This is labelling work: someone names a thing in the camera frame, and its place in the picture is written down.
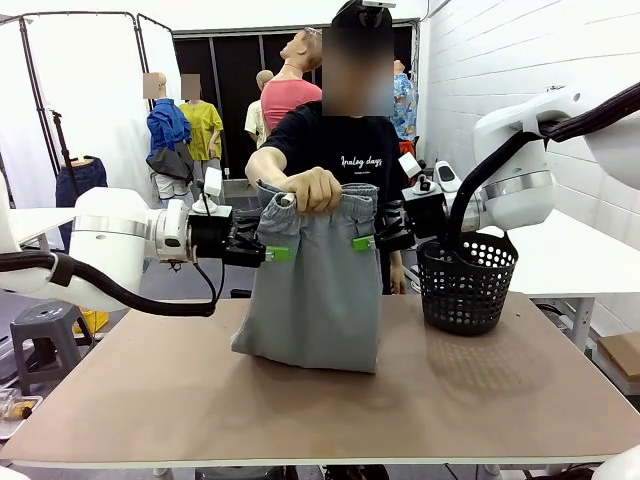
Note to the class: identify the mannequin with yellow shirt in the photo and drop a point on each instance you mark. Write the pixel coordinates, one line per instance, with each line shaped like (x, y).
(202, 130)

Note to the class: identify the yellow plastic crate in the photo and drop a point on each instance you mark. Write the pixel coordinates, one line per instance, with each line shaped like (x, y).
(97, 322)

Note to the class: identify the mannequin with pink top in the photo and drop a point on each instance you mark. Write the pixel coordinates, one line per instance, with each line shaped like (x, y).
(287, 102)

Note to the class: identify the black perforated plastic basket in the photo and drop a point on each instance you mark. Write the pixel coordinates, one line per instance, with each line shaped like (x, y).
(467, 295)

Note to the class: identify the narrow white backdrop screen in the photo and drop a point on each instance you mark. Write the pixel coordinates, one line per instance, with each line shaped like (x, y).
(157, 55)

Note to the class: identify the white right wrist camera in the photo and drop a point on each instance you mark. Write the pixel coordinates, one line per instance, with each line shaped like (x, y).
(409, 165)

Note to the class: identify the white table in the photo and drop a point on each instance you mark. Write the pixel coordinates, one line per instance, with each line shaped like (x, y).
(575, 260)
(45, 222)

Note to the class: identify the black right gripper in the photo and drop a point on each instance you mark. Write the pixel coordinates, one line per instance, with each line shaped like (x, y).
(425, 215)

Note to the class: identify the wide white backdrop screen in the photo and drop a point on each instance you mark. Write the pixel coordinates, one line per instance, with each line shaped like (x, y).
(90, 70)

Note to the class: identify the mannequin with patterned blue shirt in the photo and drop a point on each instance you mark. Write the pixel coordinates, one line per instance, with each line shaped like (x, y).
(406, 107)

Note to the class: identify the grey plastic stool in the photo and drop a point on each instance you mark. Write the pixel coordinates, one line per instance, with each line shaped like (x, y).
(45, 325)

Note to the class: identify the person's left forearm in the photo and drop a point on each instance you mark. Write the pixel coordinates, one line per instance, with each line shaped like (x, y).
(397, 262)

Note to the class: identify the cardboard box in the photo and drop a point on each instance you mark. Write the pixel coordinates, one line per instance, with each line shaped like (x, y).
(622, 355)

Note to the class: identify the white tray with small items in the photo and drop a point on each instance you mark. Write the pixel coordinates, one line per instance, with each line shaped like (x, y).
(17, 412)

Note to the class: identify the head-mounted camera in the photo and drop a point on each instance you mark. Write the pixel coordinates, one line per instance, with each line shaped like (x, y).
(378, 3)

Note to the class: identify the person's right forearm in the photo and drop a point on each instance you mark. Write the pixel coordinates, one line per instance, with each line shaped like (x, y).
(265, 170)

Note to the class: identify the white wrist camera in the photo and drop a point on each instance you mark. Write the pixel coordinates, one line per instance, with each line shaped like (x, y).
(409, 165)
(213, 182)

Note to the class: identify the black tripod stand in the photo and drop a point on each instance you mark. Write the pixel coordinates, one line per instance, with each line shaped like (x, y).
(62, 140)

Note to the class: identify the mannequin torso with denim shorts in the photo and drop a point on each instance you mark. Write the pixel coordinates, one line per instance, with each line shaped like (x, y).
(82, 175)

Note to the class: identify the grey shorts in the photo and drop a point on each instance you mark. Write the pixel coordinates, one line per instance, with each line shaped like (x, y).
(310, 300)

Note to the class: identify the person in black t-shirt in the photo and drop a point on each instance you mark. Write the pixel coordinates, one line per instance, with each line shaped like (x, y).
(350, 145)

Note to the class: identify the person's right hand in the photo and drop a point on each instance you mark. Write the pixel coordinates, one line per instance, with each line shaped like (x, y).
(317, 192)

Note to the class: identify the black partition screen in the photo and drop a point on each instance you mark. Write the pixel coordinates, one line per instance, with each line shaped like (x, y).
(225, 75)

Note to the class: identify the person's left hand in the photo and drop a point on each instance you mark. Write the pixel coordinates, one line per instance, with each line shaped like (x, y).
(399, 284)

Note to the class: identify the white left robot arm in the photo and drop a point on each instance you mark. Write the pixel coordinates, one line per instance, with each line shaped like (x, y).
(110, 225)

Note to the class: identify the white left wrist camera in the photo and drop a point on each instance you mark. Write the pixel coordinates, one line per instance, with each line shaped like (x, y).
(213, 182)

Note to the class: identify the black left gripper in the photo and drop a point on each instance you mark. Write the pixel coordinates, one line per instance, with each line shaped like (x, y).
(212, 237)

